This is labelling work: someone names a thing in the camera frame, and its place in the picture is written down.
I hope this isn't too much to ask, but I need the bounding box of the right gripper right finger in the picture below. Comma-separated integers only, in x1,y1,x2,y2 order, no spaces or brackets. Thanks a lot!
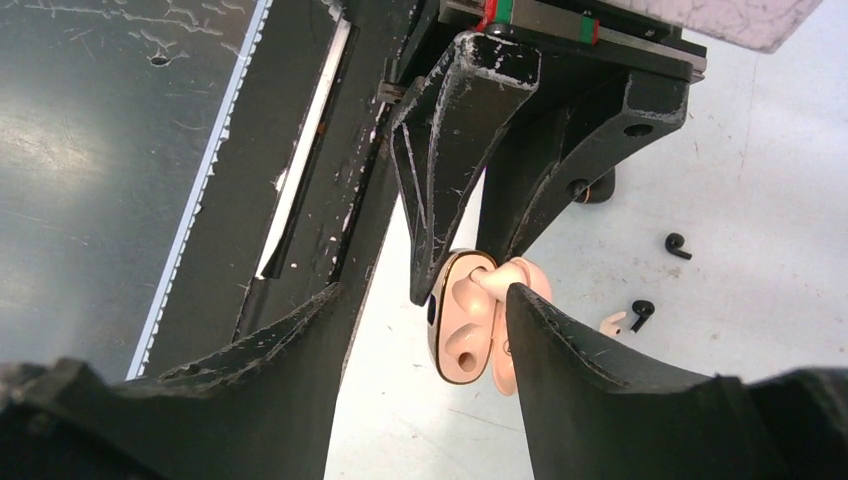
506,284,847,479

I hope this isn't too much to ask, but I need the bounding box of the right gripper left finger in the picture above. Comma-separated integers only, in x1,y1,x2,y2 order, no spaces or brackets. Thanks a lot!
1,283,346,479

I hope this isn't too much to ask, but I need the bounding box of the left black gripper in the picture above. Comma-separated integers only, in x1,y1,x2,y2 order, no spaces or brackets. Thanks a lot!
380,1,707,306

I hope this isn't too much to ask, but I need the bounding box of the beige earbud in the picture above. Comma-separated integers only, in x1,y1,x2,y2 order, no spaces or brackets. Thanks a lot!
598,311,628,338
469,262,528,303

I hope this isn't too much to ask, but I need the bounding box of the beige earbud charging case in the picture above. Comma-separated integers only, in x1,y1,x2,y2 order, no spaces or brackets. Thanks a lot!
425,248,554,398

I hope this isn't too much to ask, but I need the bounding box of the black earbud charging case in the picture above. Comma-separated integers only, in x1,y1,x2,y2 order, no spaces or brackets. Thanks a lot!
571,168,616,204

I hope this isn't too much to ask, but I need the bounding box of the black earbud right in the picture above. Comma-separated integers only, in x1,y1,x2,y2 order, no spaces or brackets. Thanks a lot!
630,299,655,333

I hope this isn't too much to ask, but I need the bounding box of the black earbud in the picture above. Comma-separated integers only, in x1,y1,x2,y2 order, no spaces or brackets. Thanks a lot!
630,299,655,333
664,232,692,260

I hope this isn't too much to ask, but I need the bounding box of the black earbud left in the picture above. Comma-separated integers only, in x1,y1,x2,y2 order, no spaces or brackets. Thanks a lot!
664,232,692,260

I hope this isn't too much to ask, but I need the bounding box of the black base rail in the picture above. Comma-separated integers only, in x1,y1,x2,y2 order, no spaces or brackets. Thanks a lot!
142,1,420,377

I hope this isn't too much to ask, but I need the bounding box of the grey cable duct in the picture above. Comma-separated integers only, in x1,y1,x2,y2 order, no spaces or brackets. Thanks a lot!
125,0,273,381

